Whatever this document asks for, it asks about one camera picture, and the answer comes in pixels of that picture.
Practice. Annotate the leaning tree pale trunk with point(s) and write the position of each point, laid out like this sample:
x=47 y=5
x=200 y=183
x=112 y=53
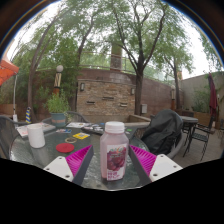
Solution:
x=31 y=86

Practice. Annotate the wooden lamp post white globe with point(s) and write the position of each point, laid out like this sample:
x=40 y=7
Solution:
x=58 y=81

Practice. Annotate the green plant in blue pot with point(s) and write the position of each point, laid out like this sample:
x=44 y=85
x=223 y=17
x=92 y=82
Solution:
x=58 y=106

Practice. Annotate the pink juice bottle white cap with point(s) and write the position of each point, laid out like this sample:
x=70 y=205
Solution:
x=114 y=150

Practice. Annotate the yellow card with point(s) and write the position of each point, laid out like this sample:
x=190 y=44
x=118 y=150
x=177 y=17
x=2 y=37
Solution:
x=81 y=135

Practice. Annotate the wall lamp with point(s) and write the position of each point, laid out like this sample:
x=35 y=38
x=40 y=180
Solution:
x=82 y=87
x=132 y=91

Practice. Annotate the silver laptop with stickers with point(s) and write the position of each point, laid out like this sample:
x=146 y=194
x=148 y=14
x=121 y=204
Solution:
x=48 y=127

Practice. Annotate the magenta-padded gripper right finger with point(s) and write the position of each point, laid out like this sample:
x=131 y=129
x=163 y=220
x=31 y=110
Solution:
x=146 y=160

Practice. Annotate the white cup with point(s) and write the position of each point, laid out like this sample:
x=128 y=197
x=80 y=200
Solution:
x=36 y=136

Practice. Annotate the closed maroon patio umbrella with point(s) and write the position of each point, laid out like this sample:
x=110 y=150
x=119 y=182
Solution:
x=213 y=96

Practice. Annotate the tall tree dark trunk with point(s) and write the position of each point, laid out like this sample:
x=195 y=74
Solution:
x=139 y=96

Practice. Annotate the orange patio umbrella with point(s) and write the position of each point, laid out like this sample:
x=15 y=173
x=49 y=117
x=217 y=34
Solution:
x=7 y=71

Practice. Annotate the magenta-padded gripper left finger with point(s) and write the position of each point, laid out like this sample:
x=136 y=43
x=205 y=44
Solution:
x=78 y=160

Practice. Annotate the flat round red coaster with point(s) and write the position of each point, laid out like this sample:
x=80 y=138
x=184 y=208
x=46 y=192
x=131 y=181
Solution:
x=65 y=148

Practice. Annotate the black backpack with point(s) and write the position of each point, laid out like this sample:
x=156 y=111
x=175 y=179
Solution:
x=163 y=131

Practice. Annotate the blue yellow striped bollard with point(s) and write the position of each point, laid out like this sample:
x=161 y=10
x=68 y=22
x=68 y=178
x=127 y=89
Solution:
x=28 y=115

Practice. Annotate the black laptop with stickers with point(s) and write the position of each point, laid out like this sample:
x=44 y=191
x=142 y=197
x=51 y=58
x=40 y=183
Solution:
x=95 y=128

